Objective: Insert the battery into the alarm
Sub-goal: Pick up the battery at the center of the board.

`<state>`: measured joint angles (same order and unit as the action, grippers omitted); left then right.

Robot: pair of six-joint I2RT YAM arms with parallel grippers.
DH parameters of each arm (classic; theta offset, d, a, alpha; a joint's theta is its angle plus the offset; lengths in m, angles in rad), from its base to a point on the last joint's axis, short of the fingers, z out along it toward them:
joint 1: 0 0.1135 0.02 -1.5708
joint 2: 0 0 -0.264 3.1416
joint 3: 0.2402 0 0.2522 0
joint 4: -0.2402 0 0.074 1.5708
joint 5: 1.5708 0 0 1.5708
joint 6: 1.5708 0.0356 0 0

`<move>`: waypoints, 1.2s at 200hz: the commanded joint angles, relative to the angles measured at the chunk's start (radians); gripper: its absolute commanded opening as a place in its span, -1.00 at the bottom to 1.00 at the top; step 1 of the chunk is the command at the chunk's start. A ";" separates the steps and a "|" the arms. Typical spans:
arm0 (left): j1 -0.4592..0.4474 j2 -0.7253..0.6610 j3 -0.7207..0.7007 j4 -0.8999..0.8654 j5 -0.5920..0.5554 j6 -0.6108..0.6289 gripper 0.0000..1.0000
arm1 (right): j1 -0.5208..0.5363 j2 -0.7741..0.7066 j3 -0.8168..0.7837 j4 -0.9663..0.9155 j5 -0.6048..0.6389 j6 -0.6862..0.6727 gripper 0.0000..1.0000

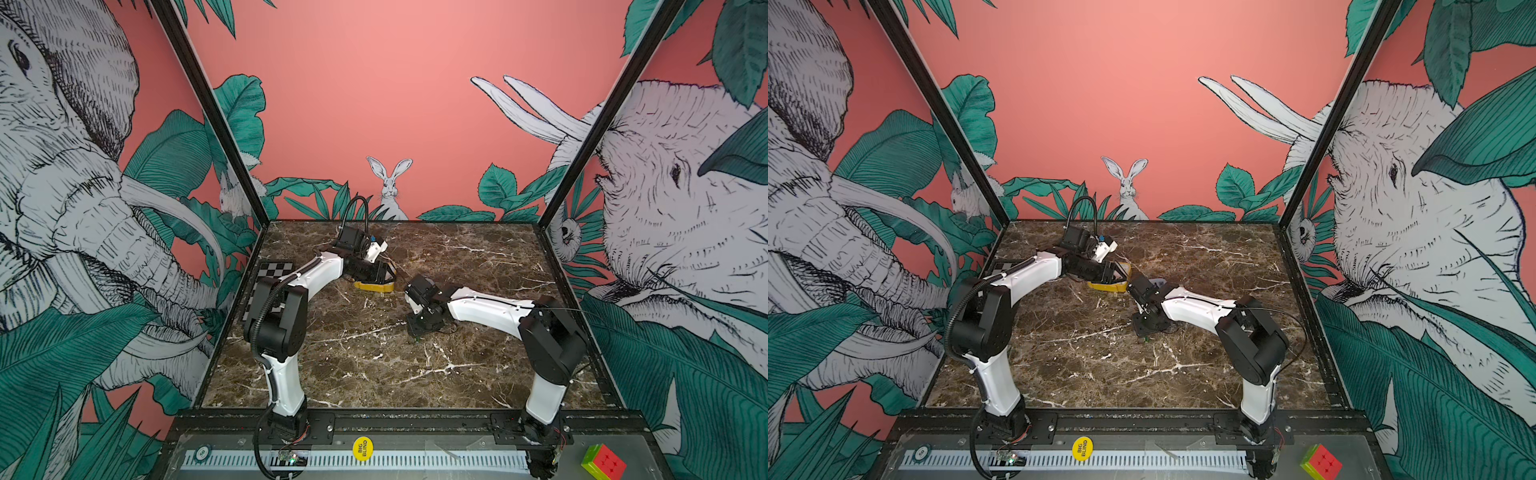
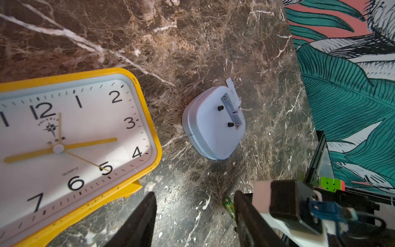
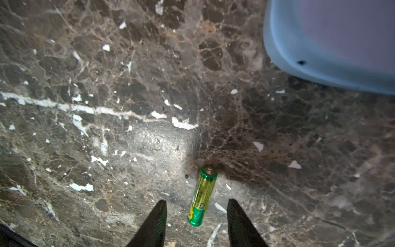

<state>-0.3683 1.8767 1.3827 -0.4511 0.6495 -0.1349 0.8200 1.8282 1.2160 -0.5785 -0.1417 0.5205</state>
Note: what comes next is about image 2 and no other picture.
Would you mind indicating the green battery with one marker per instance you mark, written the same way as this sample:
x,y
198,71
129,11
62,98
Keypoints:
x,y
227,202

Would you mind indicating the light blue battery cover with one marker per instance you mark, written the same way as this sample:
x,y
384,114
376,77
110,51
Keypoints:
x,y
234,98

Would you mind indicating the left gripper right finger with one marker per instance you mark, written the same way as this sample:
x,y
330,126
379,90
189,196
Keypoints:
x,y
252,229

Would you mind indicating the yellow rectangular alarm clock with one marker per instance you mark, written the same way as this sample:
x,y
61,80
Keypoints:
x,y
70,144

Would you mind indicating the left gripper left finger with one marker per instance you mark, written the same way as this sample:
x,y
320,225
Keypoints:
x,y
138,229

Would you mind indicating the light blue small alarm clock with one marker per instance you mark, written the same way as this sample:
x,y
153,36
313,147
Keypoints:
x,y
213,126

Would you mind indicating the colourful rubik cube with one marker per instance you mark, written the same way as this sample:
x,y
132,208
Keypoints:
x,y
332,185

